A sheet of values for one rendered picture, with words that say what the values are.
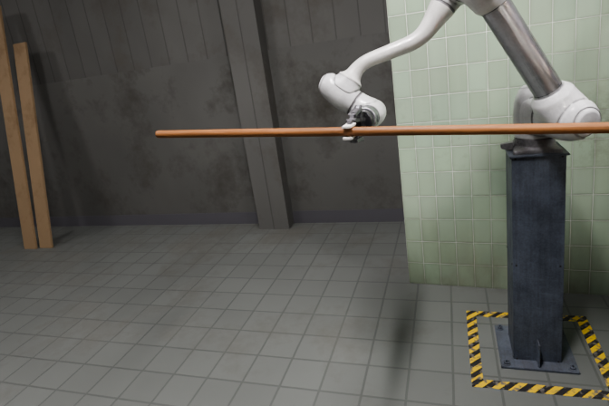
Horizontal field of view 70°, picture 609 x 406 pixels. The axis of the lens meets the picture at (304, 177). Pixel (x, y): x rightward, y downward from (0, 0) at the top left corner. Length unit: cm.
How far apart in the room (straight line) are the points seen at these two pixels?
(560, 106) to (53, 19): 456
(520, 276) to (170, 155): 340
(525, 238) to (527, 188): 23
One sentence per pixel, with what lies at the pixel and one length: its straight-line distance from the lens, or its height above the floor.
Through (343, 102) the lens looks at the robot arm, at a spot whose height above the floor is 132.
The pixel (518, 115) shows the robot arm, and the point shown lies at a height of 116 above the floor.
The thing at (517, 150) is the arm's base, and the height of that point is 102.
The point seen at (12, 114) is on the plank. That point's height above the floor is 135.
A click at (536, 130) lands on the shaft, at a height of 123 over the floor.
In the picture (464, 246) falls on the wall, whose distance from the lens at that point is 285.
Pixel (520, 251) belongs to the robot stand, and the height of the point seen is 57.
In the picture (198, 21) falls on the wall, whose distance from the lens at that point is 421.
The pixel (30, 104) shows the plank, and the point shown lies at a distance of 514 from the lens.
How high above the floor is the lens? 151
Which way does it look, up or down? 15 degrees down
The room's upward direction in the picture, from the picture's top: 8 degrees counter-clockwise
